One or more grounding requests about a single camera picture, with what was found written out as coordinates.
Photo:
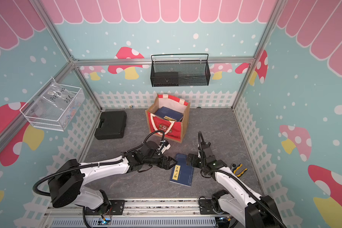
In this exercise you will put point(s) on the black wire mesh basket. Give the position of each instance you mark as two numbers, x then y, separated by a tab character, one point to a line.
193	69

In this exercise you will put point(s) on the red canvas tote bag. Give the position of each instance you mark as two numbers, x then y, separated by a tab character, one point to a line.
174	131

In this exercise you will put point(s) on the blue yellow-label book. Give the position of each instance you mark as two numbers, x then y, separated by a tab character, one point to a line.
182	173
169	114

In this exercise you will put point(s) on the black plastic tool case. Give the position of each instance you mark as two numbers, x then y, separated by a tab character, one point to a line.
111	126

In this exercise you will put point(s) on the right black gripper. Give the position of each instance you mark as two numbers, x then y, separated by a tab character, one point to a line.
193	163

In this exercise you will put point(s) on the yellow green pliers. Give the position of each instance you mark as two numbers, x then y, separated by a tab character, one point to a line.
238	170

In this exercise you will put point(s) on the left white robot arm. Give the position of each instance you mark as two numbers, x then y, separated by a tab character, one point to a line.
68	184

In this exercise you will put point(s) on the black box in basket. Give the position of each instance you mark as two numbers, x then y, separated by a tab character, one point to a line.
162	79

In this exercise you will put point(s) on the clear plastic wall bin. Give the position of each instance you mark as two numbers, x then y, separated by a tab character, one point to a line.
54	106

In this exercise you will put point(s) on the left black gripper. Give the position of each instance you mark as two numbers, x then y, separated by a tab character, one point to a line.
167	166

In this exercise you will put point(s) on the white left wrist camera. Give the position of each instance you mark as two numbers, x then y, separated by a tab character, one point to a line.
164	146

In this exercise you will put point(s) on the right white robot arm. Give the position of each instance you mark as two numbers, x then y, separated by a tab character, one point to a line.
248	207

